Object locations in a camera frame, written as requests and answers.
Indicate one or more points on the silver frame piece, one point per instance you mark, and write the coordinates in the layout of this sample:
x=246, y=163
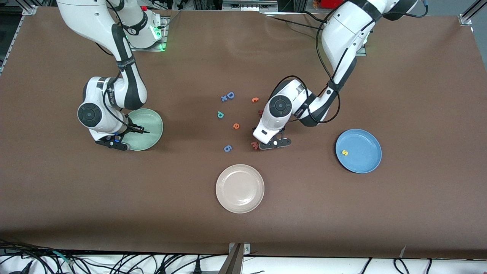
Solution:
x=249, y=4

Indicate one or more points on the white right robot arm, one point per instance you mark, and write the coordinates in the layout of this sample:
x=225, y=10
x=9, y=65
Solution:
x=91, y=19

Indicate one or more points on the brown table cover mat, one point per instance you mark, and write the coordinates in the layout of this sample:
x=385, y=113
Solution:
x=342, y=213

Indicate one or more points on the blue capital letter D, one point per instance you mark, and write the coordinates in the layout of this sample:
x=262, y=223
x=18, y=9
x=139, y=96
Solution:
x=230, y=95

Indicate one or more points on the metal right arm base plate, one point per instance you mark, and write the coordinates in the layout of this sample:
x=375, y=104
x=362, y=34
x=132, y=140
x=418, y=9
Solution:
x=163, y=40

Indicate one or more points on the metal corner bracket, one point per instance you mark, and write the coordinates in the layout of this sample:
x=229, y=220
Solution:
x=466, y=19
x=29, y=10

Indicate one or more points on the blue plate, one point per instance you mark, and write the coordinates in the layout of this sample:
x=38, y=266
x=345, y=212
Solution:
x=361, y=160

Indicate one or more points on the blue letter g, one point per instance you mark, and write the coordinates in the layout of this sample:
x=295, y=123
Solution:
x=227, y=148

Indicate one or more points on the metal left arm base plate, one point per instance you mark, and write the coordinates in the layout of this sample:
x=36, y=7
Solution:
x=362, y=51

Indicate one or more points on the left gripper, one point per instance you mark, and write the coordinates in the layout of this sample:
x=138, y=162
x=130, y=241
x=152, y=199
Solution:
x=253, y=129

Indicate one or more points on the light green plate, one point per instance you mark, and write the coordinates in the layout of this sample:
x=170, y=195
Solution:
x=150, y=133

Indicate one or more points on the small metal bracket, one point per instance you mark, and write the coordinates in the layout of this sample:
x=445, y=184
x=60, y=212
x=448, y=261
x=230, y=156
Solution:
x=246, y=249

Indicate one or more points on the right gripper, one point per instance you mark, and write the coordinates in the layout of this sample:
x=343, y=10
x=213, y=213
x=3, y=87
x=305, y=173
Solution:
x=129, y=128

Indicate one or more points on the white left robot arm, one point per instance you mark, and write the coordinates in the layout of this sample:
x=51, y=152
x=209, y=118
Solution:
x=342, y=34

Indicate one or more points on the aluminium profile beam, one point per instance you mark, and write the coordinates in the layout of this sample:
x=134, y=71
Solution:
x=232, y=262

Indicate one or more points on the red box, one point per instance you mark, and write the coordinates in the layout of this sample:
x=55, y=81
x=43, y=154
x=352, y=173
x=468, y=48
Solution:
x=333, y=3

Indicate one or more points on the pink letter w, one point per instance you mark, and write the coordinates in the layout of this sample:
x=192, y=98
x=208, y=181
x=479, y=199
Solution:
x=254, y=145

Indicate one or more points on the beige plate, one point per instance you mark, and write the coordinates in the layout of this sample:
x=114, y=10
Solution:
x=240, y=188

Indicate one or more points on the black power plug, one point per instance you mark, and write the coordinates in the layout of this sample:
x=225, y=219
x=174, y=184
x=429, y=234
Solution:
x=197, y=268

